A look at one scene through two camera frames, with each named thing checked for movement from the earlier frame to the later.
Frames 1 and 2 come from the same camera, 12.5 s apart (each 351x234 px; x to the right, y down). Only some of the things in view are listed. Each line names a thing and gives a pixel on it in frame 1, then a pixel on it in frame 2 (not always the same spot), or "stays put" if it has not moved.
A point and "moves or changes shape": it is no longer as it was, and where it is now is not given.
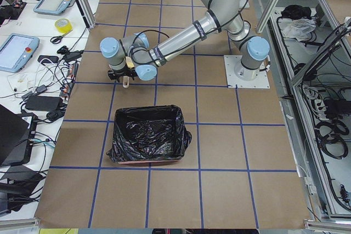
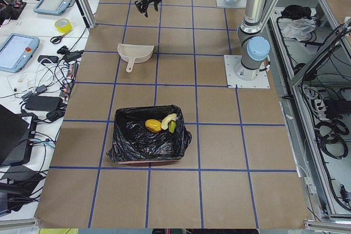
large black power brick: (44, 103) stays put
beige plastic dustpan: (126, 79) moves or changes shape
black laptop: (17, 132) stays put
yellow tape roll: (63, 26) stays put
